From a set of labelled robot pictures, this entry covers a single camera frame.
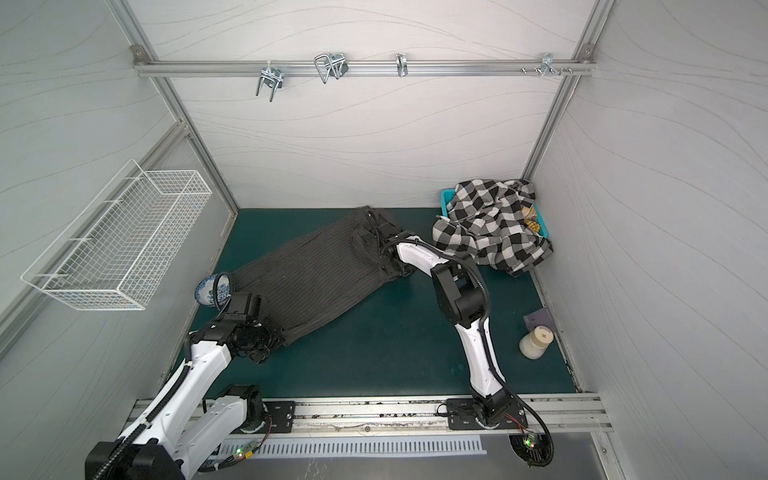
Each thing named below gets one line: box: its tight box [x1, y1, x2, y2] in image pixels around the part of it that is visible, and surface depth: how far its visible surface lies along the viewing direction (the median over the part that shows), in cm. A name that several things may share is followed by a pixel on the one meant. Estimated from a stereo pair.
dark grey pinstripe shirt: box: [231, 207, 403, 345], surface depth 100 cm
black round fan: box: [508, 432, 554, 468], surface depth 73 cm
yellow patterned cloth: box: [521, 204, 541, 233], surface depth 106 cm
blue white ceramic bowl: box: [194, 274, 231, 305], surface depth 95 cm
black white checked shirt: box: [432, 179, 554, 276], surface depth 103 cm
